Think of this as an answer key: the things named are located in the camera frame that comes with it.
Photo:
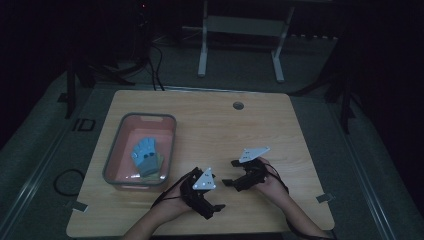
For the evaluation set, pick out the blue knit glove grey cuff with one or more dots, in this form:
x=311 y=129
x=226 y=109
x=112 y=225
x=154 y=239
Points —
x=145 y=158

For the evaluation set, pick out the black tripod stand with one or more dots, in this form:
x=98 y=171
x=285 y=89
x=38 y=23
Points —
x=70 y=90
x=345 y=103

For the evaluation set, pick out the pink basin with grey rim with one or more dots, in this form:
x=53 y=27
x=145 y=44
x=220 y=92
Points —
x=133 y=130

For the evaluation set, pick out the person's right hand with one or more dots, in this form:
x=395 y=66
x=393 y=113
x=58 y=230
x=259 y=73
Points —
x=273 y=188

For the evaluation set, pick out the white metal table frame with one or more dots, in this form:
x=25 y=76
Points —
x=245 y=26

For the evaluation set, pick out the person's left hand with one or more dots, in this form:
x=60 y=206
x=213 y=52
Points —
x=173 y=205

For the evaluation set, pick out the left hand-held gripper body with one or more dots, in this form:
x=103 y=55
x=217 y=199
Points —
x=204 y=181

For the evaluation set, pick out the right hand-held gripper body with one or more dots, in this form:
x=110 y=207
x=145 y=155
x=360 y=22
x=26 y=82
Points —
x=253 y=173

